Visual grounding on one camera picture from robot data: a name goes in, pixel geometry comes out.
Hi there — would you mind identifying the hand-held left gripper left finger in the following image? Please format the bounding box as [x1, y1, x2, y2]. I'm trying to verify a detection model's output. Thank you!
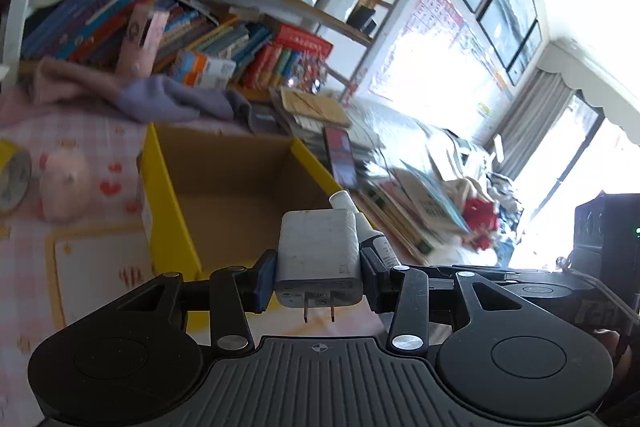
[90, 249, 277, 354]

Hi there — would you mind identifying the white storage box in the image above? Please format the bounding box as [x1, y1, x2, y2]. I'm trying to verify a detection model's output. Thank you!
[316, 0, 362, 24]

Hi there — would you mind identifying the purple cloth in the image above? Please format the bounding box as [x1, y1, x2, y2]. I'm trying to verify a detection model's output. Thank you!
[107, 74, 281, 135]

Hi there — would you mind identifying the pink plush toy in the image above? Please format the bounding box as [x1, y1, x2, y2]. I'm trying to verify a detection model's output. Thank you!
[39, 146, 92, 223]

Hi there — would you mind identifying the white spray bottle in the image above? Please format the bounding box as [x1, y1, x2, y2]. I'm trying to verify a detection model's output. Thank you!
[328, 190, 401, 270]

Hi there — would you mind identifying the grey curtain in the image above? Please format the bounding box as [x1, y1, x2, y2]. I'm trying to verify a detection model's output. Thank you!
[497, 69, 576, 180]

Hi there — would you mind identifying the black smartphone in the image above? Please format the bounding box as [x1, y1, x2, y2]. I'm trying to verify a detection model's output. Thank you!
[324, 127, 359, 190]

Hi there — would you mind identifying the white scalloped valance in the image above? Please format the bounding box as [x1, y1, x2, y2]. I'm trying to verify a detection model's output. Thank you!
[537, 39, 640, 128]

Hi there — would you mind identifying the pile of books and papers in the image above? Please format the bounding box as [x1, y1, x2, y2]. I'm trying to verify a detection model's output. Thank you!
[270, 87, 501, 265]

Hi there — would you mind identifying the row of colourful books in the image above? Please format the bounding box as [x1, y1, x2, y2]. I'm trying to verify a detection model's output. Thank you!
[20, 0, 278, 90]

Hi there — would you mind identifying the yellow cardboard box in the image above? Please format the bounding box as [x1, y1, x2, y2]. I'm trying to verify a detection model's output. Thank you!
[137, 123, 346, 333]

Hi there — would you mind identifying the brown paper envelope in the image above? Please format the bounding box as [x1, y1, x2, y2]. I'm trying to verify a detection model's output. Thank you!
[280, 87, 353, 128]

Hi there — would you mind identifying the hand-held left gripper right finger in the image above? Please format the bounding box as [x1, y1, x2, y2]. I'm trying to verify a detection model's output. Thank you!
[360, 247, 566, 354]

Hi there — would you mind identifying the yellow packing tape roll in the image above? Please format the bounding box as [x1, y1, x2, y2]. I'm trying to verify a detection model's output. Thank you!
[0, 141, 33, 215]

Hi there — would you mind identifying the pink checked tablecloth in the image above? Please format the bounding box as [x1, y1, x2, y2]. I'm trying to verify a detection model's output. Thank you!
[0, 87, 386, 427]

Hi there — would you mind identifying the red wall calendar poster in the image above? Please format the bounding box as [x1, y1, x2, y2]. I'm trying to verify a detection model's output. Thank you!
[367, 0, 513, 108]

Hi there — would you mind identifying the white charger adapter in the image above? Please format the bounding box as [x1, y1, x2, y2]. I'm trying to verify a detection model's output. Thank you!
[275, 209, 364, 324]

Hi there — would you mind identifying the red cloth item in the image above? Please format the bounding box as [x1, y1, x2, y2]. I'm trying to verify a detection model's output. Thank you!
[462, 197, 501, 253]

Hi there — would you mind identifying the orange and white box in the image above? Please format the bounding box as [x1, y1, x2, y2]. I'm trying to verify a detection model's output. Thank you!
[172, 50, 237, 88]

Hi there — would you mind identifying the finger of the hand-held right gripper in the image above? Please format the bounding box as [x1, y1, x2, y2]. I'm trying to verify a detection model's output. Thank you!
[422, 263, 506, 281]

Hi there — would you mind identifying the red boxed book set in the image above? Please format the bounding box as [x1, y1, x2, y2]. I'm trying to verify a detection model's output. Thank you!
[240, 23, 334, 92]

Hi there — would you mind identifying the pink cloth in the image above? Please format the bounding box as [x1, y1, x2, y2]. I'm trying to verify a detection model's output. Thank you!
[27, 57, 126, 105]

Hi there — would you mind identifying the small black box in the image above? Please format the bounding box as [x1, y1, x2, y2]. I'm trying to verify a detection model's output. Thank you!
[347, 6, 378, 34]

